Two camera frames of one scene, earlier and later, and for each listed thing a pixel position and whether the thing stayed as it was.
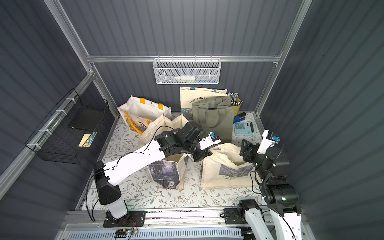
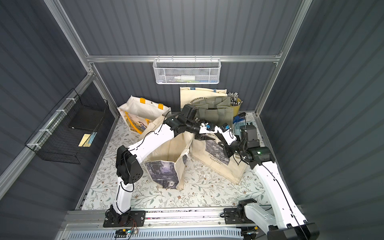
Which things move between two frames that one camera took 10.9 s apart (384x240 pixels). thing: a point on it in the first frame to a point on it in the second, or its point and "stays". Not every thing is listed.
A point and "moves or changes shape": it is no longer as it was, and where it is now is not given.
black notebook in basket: (86, 118) stays
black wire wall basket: (66, 134) stays
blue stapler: (239, 117) stays
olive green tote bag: (215, 114) stays
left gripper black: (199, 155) to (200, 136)
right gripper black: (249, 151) to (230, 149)
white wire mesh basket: (186, 71) stays
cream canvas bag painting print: (225, 169) moves or changes shape
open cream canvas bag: (168, 172) stays
